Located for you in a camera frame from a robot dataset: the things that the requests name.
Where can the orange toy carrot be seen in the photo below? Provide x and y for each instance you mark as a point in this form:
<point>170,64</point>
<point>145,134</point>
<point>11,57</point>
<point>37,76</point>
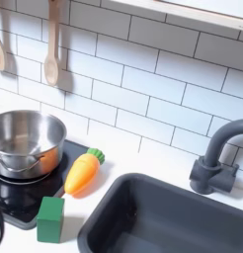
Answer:
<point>81,173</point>

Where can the green wooden block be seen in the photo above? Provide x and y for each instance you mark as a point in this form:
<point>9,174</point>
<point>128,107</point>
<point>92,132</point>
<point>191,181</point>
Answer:
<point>50,220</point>

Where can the steel pot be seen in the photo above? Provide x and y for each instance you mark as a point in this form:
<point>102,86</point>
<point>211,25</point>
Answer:
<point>44,138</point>

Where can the wooden spoon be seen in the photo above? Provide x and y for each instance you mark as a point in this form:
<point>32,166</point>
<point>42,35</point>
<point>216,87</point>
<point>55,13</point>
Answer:
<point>51,69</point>

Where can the dark grey sink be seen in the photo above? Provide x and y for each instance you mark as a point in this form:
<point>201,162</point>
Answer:
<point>153,214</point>

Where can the dark grey tap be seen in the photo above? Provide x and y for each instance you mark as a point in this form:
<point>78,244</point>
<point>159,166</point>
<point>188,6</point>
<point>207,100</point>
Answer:
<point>209,174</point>

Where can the black stove cooktop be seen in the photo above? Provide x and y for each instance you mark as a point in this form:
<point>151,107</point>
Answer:
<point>15,204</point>

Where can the light wooden shelf frame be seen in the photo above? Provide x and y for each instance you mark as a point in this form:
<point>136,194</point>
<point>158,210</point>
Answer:
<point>192,13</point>

